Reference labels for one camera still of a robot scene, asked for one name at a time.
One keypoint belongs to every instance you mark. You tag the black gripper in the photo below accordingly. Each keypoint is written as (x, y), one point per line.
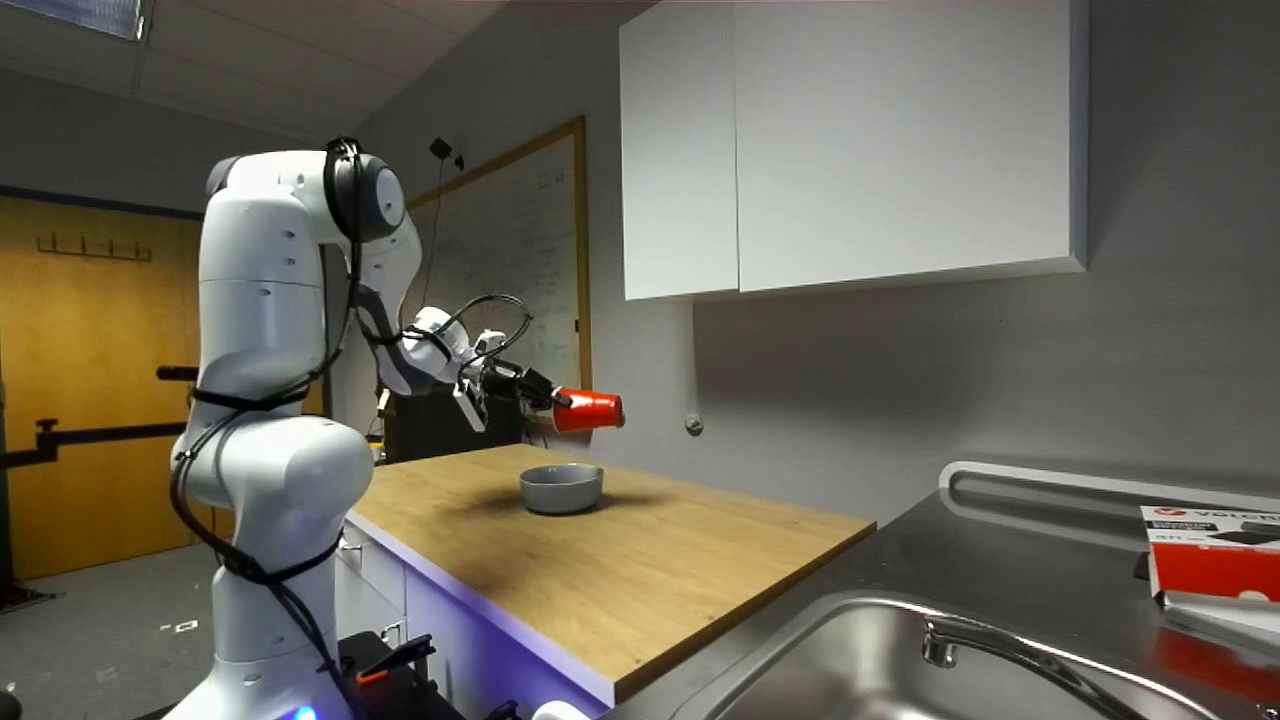
(514, 393)

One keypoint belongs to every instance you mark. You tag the red plastic cup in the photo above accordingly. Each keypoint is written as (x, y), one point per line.
(580, 410)

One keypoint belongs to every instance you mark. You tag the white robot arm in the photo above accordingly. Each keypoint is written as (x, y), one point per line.
(298, 252)

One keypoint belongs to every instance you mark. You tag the grey bowl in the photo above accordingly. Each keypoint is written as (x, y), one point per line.
(563, 489)

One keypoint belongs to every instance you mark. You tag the black device with red parts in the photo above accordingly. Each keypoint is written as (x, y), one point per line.
(388, 682)

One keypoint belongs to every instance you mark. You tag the steel kitchen sink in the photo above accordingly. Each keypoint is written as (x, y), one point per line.
(856, 657)

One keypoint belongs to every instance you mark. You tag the yellow wooden door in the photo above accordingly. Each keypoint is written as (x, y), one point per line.
(94, 301)

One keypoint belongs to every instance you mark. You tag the chrome faucet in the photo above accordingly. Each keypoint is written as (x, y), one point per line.
(940, 642)

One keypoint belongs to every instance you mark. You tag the red and white box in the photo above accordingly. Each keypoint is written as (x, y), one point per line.
(1219, 566)

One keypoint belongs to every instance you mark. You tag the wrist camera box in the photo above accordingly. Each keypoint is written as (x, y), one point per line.
(469, 405)

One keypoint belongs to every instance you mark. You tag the whiteboard with wooden frame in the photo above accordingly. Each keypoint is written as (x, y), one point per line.
(519, 225)

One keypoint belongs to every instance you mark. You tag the white wall cabinet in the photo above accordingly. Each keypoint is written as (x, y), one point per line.
(835, 141)

